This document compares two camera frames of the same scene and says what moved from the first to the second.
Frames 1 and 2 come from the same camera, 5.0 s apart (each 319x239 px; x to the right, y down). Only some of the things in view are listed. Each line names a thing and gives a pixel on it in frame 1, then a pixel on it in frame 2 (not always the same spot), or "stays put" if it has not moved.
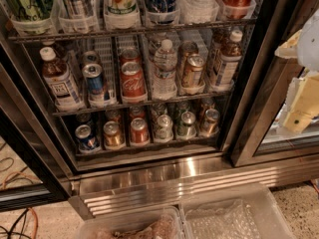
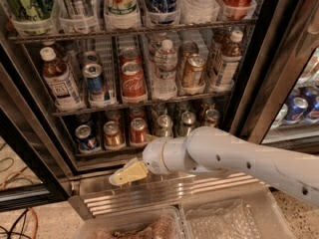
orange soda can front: (112, 136) stays put
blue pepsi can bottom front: (85, 137) stays put
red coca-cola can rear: (129, 54) stays put
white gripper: (309, 47) -> (154, 156)
